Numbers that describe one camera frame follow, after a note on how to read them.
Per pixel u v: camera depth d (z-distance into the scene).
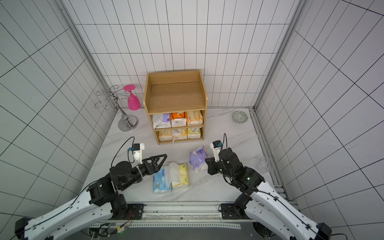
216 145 0.63
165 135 0.95
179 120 0.83
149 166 0.59
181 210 0.74
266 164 0.90
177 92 0.85
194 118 0.85
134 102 1.02
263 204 0.47
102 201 0.49
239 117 1.11
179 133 0.95
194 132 0.97
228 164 0.52
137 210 0.73
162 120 0.82
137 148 0.62
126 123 1.07
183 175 0.81
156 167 0.59
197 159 0.77
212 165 0.62
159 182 0.78
